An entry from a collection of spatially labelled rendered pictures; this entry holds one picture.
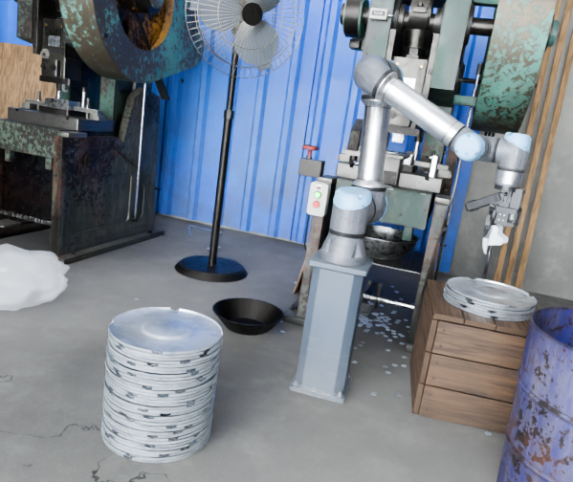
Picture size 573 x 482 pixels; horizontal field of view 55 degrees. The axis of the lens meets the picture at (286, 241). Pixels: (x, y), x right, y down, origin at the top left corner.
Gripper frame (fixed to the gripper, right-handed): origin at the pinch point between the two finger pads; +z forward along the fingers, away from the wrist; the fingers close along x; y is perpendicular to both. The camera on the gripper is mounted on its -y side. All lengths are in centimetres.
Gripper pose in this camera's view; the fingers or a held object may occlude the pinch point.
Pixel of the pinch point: (485, 248)
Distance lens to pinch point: 181.9
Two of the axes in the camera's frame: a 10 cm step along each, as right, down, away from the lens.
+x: 5.8, -1.1, 8.1
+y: 8.0, 2.4, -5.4
